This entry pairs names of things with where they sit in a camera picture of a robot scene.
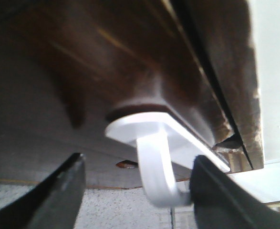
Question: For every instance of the dark wooden drawer cabinet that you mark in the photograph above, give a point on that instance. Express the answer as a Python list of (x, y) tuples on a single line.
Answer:
[(220, 32)]

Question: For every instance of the wooden drawer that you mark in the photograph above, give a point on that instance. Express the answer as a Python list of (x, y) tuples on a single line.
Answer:
[(70, 67)]

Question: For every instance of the white drawer handle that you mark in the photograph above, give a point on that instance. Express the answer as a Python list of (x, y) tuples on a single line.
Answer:
[(161, 141)]

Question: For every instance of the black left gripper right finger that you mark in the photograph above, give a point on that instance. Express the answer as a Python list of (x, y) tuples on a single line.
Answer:
[(219, 203)]

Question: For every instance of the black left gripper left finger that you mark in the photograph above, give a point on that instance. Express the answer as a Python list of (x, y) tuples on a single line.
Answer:
[(53, 204)]

